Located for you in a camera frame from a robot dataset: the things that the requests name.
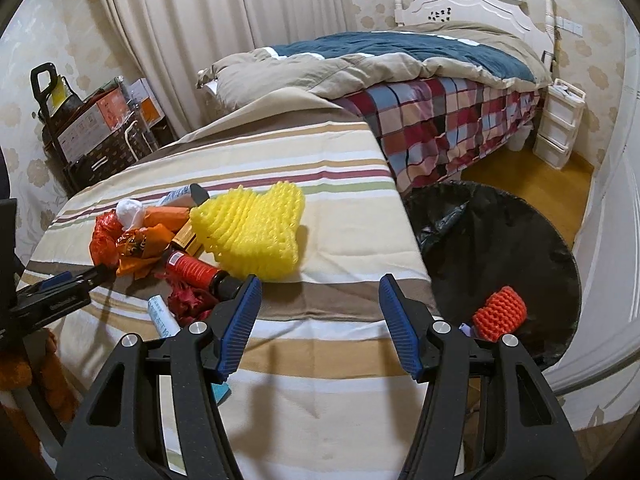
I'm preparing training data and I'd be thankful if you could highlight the white roll blue print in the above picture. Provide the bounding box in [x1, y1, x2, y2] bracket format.
[146, 295, 182, 340]

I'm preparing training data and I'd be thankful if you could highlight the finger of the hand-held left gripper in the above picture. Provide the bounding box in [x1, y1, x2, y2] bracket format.
[7, 290, 96, 333]
[17, 262, 113, 298]

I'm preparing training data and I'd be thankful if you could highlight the white plastic drawer unit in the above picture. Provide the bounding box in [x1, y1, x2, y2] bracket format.
[532, 79, 587, 170]

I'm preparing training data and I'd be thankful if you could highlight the black trash bin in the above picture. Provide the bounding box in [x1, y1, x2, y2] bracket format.
[402, 180, 583, 371]

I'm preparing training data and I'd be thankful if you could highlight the white tube black cap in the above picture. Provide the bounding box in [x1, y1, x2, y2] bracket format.
[159, 183, 211, 209]

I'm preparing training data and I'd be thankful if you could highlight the white wardrobe door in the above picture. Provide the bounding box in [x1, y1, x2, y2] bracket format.
[542, 50, 640, 411]

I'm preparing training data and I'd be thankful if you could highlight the dark red crumpled wrapper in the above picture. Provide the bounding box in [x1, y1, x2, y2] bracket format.
[167, 280, 218, 331]

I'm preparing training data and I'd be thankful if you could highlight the yellow foam fruit net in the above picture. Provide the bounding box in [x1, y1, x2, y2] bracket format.
[189, 181, 307, 282]

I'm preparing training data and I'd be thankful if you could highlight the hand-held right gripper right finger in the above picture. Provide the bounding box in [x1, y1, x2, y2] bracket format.
[378, 273, 588, 480]

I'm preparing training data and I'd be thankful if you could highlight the orange snack wrapper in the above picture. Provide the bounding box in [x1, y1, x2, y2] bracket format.
[116, 223, 178, 278]

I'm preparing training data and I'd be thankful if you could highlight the amber bottle black cap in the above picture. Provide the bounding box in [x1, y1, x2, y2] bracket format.
[170, 222, 206, 256]

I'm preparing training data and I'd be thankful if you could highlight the orange fuzzy cloth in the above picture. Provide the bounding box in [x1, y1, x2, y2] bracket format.
[0, 327, 81, 461]

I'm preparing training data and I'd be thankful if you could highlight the white bed headboard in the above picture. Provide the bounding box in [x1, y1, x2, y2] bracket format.
[392, 0, 558, 81]

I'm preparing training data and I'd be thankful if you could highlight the white and orange cardboard box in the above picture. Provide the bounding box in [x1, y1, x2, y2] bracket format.
[56, 87, 132, 163]

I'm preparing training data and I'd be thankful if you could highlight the orange packet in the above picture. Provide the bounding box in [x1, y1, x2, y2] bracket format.
[145, 205, 193, 228]

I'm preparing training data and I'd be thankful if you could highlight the white crumpled tissue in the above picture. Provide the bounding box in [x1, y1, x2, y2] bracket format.
[116, 199, 148, 228]

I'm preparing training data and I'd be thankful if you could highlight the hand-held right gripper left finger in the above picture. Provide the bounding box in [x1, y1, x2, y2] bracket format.
[55, 274, 263, 480]

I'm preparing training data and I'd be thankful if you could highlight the bed with plaid sheet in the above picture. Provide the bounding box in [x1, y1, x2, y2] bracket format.
[196, 20, 553, 113]

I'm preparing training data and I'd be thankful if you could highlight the small white bin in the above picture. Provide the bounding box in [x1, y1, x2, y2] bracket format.
[507, 127, 533, 152]

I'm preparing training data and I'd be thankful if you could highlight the white box orange panel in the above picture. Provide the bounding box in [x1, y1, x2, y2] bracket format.
[125, 77, 166, 131]

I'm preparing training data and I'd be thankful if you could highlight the black trolley cart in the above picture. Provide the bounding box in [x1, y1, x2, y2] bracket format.
[30, 62, 156, 196]

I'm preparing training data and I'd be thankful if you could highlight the cream curtain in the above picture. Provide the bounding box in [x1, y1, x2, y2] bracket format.
[90, 0, 358, 133]

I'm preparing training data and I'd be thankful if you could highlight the red bottle black cap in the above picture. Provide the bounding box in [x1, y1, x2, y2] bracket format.
[162, 250, 246, 303]

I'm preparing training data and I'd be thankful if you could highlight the orange foam fruit net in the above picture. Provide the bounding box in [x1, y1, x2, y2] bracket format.
[472, 285, 528, 345]

